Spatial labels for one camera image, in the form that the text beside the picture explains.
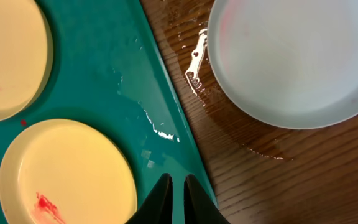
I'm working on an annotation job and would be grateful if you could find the teal plastic tray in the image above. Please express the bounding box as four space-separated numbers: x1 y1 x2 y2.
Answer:
0 0 215 223

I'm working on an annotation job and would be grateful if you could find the light blue plate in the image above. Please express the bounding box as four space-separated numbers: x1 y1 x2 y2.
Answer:
208 1 358 129

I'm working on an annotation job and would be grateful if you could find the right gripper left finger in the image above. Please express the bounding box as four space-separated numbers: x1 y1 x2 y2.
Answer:
126 173 173 224

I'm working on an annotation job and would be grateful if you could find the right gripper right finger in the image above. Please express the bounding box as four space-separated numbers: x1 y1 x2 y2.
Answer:
184 174 229 224

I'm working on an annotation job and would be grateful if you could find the yellow plate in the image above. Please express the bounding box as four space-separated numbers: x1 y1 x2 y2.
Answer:
0 0 53 121
0 119 137 223

